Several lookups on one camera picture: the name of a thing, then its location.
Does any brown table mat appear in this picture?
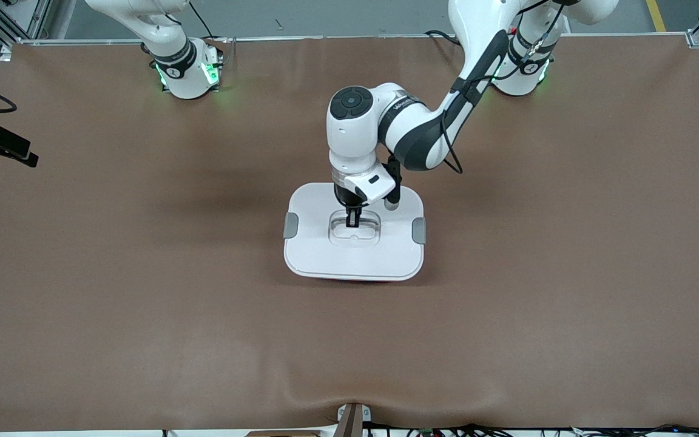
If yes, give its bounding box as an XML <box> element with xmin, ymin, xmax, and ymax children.
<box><xmin>0</xmin><ymin>35</ymin><xmax>699</xmax><ymax>433</ymax></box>

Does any black base power cable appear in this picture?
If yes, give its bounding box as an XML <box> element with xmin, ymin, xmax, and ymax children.
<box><xmin>189</xmin><ymin>0</ymin><xmax>229</xmax><ymax>43</ymax></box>
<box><xmin>424</xmin><ymin>29</ymin><xmax>462</xmax><ymax>47</ymax></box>

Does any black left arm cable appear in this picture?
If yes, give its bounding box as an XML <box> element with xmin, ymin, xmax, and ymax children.
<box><xmin>386</xmin><ymin>0</ymin><xmax>569</xmax><ymax>175</ymax></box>

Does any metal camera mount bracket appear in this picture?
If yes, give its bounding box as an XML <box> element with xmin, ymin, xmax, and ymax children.
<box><xmin>336</xmin><ymin>402</ymin><xmax>372</xmax><ymax>437</ymax></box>

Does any white box lid with handle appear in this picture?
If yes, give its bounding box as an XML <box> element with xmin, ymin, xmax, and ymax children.
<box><xmin>283</xmin><ymin>183</ymin><xmax>427</xmax><ymax>282</ymax></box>

